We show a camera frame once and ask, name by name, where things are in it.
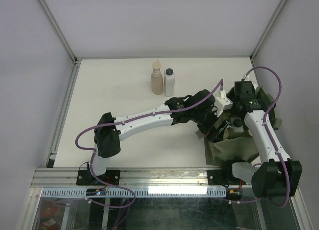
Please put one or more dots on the beige pump bottle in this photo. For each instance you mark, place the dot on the beige pump bottle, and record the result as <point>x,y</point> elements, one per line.
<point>156,78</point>

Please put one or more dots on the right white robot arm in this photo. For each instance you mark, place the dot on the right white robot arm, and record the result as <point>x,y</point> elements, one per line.
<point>278,174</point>

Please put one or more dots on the olive green canvas bag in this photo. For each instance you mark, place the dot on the olive green canvas bag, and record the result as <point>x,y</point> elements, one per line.
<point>243,146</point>

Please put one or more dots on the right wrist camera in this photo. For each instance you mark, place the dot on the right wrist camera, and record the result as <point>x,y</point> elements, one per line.
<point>246,77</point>

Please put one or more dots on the white bottle dark cap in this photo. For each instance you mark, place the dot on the white bottle dark cap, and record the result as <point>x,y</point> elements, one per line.
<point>169,82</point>
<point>236,125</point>

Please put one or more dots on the white slotted cable duct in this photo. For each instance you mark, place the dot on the white slotted cable duct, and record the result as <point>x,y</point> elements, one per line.
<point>161,191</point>

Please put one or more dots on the small tan pump bottle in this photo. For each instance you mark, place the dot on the small tan pump bottle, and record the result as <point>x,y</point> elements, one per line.
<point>228,134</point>

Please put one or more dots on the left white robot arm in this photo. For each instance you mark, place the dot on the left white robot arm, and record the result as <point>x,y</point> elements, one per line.
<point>203,108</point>

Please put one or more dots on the left aluminium frame post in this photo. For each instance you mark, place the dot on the left aluminium frame post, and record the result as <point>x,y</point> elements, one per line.
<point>56,29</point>

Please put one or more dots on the right aluminium frame post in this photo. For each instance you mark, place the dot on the right aluminium frame post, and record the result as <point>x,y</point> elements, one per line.
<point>268,29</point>

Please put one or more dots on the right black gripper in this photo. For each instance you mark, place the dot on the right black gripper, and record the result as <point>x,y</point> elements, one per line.
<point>231,95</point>

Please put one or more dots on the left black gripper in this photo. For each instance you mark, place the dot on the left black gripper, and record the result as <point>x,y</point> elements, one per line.
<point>214,135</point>

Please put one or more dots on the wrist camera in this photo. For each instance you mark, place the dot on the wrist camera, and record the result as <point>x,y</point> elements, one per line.
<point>246,77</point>
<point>222,102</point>

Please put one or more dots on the aluminium frame post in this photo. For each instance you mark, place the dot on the aluminium frame post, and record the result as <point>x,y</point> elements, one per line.
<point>56,29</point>
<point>268,29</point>

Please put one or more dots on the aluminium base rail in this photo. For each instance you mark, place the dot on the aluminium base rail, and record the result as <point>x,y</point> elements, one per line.
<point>126,177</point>

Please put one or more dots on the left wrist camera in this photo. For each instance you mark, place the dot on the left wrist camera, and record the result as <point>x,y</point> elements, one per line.
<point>222,102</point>

